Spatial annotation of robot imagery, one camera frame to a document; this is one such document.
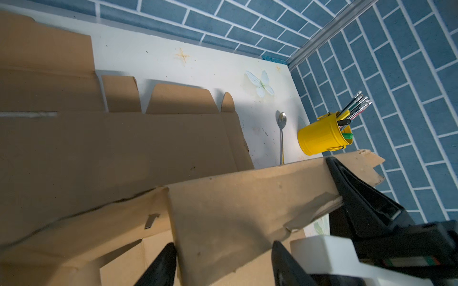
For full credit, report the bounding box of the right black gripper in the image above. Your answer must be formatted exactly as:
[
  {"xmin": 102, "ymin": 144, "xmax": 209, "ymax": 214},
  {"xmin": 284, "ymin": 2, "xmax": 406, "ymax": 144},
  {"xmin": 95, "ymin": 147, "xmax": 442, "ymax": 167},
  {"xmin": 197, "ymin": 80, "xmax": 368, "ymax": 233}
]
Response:
[{"xmin": 326, "ymin": 157, "xmax": 458, "ymax": 286}]

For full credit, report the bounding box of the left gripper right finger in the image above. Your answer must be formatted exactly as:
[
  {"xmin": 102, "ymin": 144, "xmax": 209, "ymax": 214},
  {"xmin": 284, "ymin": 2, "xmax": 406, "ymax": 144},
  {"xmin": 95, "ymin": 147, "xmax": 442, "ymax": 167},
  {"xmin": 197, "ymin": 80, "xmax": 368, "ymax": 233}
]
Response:
[{"xmin": 271, "ymin": 241, "xmax": 311, "ymax": 286}]

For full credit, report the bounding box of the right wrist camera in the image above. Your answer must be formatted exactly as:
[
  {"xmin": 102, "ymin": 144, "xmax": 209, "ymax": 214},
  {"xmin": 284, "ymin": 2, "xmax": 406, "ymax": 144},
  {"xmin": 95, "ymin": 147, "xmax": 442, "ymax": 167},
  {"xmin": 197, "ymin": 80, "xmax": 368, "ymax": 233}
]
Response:
[{"xmin": 290, "ymin": 235, "xmax": 432, "ymax": 286}]

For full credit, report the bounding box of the metal spoon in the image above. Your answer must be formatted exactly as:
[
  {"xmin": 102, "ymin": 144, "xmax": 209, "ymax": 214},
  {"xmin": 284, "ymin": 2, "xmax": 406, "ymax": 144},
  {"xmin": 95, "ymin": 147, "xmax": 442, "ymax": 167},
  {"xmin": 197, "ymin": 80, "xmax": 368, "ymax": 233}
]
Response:
[{"xmin": 277, "ymin": 112, "xmax": 287, "ymax": 165}]

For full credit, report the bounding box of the coloured pencils bundle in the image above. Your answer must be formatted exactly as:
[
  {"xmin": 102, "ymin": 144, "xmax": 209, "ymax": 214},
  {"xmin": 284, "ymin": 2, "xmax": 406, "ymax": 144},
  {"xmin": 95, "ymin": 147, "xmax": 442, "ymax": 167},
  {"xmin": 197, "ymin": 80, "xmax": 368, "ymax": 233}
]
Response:
[{"xmin": 336, "ymin": 91, "xmax": 372, "ymax": 140}]

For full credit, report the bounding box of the yellow pencil cup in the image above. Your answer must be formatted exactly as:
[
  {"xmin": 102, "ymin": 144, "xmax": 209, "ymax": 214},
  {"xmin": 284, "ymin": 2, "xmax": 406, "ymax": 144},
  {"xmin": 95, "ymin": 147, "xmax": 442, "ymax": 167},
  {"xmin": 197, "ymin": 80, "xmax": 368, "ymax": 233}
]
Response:
[{"xmin": 297, "ymin": 111, "xmax": 354, "ymax": 156}]

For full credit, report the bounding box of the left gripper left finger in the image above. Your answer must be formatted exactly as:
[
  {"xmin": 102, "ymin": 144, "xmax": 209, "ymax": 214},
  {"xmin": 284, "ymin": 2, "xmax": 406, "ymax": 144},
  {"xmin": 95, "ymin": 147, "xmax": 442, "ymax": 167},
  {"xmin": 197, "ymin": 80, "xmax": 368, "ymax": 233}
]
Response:
[{"xmin": 134, "ymin": 243, "xmax": 177, "ymax": 286}]

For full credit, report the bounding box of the brown cardboard box sheet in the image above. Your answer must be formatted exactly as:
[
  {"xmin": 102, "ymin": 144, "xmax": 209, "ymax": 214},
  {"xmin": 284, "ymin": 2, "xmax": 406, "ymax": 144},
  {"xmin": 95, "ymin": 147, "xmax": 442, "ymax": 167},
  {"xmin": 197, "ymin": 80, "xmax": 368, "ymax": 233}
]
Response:
[{"xmin": 0, "ymin": 10, "xmax": 386, "ymax": 286}]

